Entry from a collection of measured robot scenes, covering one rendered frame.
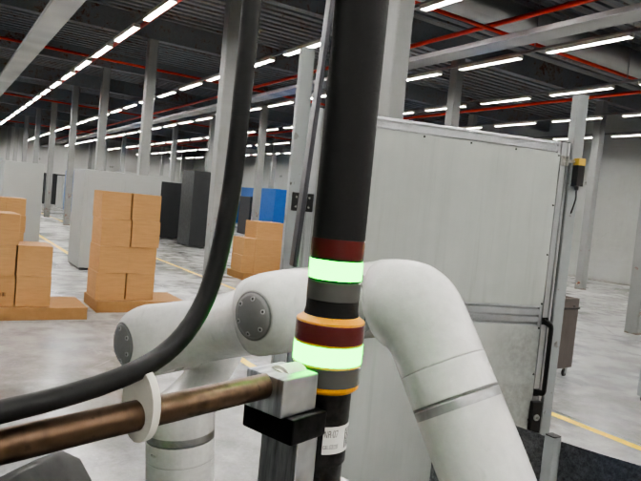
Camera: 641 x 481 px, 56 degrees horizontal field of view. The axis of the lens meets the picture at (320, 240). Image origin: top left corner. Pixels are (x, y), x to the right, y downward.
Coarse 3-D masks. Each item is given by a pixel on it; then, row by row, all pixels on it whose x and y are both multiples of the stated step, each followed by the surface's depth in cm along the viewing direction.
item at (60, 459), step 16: (32, 464) 37; (48, 464) 37; (64, 464) 38; (80, 464) 40; (0, 480) 34; (16, 480) 35; (32, 480) 36; (48, 480) 37; (64, 480) 37; (80, 480) 38
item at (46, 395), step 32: (256, 0) 30; (256, 32) 30; (224, 192) 30; (224, 224) 30; (224, 256) 30; (192, 320) 29; (160, 352) 28; (96, 384) 26; (128, 384) 27; (0, 416) 23
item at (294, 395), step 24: (288, 384) 33; (312, 384) 35; (264, 408) 34; (288, 408) 34; (312, 408) 35; (264, 432) 35; (288, 432) 33; (312, 432) 35; (264, 456) 36; (288, 456) 35; (312, 456) 36; (264, 480) 36; (288, 480) 35; (312, 480) 36
